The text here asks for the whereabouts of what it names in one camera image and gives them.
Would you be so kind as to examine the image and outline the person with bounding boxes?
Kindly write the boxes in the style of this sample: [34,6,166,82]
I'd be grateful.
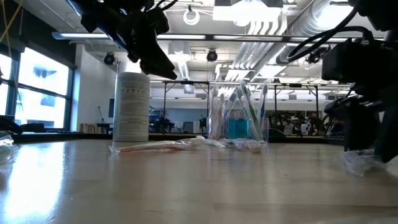
[279,116,296,135]

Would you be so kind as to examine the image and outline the clear cup with toothbrushes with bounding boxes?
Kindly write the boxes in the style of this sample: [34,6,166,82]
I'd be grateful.
[161,80,321,138]

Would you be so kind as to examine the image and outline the white ceiling light panel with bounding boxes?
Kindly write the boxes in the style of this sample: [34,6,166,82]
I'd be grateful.
[213,0,283,27]

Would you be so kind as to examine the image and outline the black aluminium table frame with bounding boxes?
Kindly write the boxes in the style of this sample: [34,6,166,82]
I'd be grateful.
[0,115,346,146]

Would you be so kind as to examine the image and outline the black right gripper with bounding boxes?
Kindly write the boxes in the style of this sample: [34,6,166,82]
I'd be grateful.
[323,30,398,164]

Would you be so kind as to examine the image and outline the yellow hanging cable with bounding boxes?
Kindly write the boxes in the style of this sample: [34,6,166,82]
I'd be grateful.
[0,0,24,60]

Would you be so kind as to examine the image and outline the low wooden shelf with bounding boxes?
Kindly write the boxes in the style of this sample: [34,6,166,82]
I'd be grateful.
[79,123,113,135]

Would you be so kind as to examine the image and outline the black ceiling camera cluster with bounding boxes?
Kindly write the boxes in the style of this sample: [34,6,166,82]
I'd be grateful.
[306,46,326,65]

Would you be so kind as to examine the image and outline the small silver air duct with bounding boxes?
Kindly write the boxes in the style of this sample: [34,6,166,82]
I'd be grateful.
[167,40,192,81]

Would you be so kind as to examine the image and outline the blue mouthwash bottle white cap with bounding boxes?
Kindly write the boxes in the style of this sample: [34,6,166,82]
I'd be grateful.
[239,110,251,140]
[228,110,240,140]

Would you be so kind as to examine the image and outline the white wipes canister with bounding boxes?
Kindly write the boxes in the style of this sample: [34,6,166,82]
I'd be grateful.
[112,72,151,143]

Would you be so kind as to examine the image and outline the large window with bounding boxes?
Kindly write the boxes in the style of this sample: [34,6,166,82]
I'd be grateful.
[0,46,77,131]

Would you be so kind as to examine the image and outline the pink toothbrush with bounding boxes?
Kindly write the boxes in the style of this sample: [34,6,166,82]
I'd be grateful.
[210,85,220,139]

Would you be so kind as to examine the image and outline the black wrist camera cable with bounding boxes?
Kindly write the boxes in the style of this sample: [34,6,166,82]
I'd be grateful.
[286,26,374,63]

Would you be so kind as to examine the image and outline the clear acrylic organizer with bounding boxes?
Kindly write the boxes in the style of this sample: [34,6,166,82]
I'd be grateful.
[207,115,270,143]

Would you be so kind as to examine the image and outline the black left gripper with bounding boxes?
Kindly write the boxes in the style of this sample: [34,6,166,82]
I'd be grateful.
[124,6,178,80]

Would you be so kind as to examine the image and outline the white cable coil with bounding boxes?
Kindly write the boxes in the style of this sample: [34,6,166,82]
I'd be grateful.
[182,8,201,26]

